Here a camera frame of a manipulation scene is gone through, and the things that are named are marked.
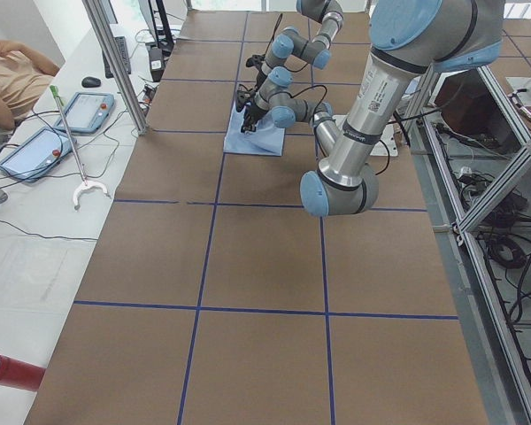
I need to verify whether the black computer mouse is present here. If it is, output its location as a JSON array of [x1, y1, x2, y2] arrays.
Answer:
[[81, 76, 102, 89]]

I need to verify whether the near blue teach pendant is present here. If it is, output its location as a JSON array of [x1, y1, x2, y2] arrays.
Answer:
[[0, 127, 73, 182]]

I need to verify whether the light blue t-shirt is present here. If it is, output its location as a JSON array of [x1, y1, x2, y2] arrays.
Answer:
[[223, 105, 285, 157]]

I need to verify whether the red cylinder bottle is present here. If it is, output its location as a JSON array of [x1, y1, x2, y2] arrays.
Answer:
[[0, 354, 46, 391]]

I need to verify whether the aluminium frame post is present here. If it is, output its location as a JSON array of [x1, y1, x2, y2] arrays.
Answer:
[[82, 0, 148, 135]]

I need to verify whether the black keyboard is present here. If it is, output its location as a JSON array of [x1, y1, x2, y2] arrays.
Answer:
[[102, 35, 132, 80]]

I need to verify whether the reacher grabber stick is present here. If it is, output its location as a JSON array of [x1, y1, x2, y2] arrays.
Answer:
[[50, 85, 111, 211]]

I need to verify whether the blue teach pendant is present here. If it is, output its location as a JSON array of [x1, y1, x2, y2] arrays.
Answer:
[[63, 92, 115, 135], [0, 127, 73, 182]]

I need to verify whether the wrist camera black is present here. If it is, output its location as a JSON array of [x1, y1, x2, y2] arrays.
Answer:
[[235, 89, 255, 112], [245, 54, 265, 71]]

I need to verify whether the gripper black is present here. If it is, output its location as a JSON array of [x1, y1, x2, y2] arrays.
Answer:
[[241, 104, 267, 133]]

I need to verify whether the person in beige shirt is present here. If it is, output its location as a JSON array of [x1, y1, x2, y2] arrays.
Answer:
[[0, 39, 60, 131]]

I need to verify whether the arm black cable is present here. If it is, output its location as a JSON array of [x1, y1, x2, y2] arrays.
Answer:
[[287, 83, 408, 178]]

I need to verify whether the far blue teach pendant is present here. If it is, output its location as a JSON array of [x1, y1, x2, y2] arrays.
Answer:
[[63, 92, 115, 135]]

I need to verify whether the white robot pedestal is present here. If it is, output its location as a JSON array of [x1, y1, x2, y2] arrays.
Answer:
[[326, 115, 397, 162]]

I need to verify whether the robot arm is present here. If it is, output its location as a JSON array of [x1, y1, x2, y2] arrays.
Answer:
[[252, 0, 343, 89], [235, 0, 504, 217]]

